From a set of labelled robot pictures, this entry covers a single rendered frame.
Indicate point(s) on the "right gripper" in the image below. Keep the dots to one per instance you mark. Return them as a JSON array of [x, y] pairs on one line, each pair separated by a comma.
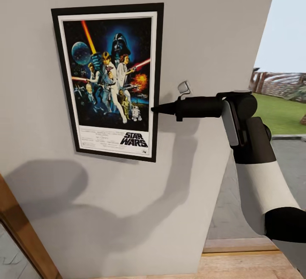
[[195, 107]]

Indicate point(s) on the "poster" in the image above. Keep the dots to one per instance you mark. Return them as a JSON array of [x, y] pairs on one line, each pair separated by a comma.
[[111, 66]]

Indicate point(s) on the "door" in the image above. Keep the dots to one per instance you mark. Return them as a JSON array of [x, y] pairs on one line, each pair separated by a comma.
[[22, 256]]

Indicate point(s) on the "fixed window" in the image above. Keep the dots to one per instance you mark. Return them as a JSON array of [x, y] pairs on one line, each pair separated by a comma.
[[278, 82]]

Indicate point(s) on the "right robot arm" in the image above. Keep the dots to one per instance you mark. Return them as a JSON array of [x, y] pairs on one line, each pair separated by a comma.
[[266, 201]]

